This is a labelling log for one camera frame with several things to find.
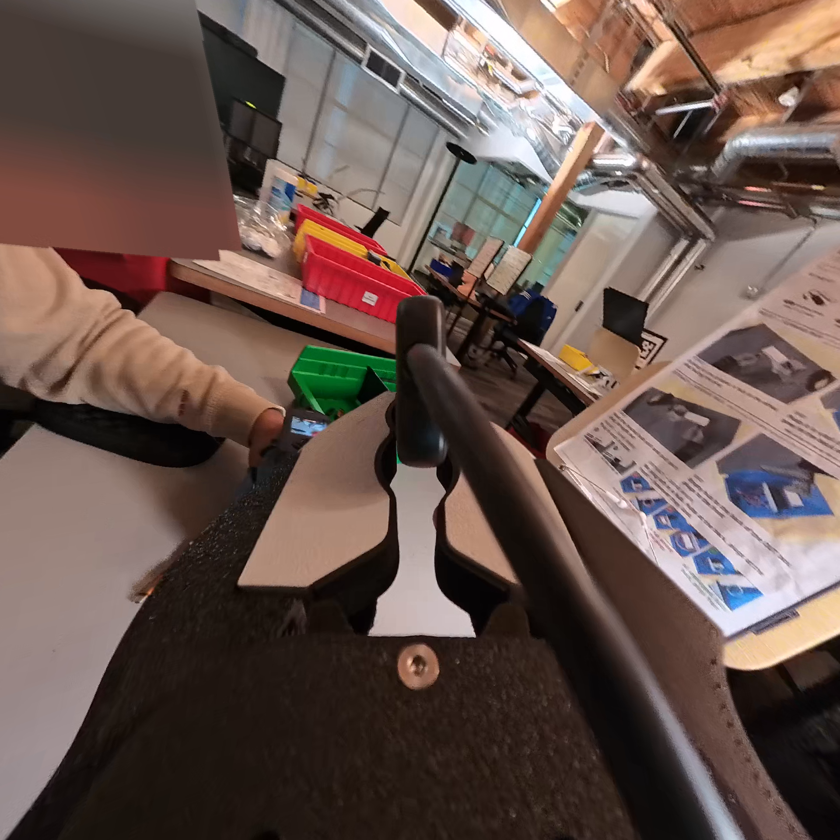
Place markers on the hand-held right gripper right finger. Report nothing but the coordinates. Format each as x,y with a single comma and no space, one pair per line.
476,538

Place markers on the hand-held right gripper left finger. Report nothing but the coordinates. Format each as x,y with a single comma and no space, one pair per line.
321,518

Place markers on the green plastic bin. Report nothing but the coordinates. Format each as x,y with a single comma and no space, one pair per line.
321,387

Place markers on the person's left hand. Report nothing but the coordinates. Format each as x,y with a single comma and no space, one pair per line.
266,436

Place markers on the black ribbed wrist rest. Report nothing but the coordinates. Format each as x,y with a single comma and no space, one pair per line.
131,439

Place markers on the clear plastic bag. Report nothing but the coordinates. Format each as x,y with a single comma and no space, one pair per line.
259,229

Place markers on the yellow plastic bin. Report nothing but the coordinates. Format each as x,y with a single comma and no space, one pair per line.
574,354

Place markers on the black office chair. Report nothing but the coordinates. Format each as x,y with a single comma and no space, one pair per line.
528,318

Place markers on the cardboard box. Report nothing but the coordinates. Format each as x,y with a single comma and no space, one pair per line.
610,348

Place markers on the white wipes canister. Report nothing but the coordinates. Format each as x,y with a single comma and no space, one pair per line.
279,187

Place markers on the red ribbed crate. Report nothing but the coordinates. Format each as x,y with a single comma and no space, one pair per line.
118,269

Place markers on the whiteboard on stand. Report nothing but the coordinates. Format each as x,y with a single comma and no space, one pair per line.
489,254
512,266

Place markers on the printed instruction sheet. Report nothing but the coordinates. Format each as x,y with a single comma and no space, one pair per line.
722,459

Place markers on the black white marker sign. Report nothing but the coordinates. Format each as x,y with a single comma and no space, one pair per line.
653,344

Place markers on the black triangular panel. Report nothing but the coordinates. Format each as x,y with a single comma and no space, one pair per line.
623,312

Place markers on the black monitor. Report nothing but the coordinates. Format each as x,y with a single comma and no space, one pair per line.
253,128

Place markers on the black floor lamp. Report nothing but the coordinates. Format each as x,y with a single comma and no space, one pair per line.
463,154

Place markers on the instruction sheet on stand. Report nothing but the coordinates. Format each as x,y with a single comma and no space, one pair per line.
787,636

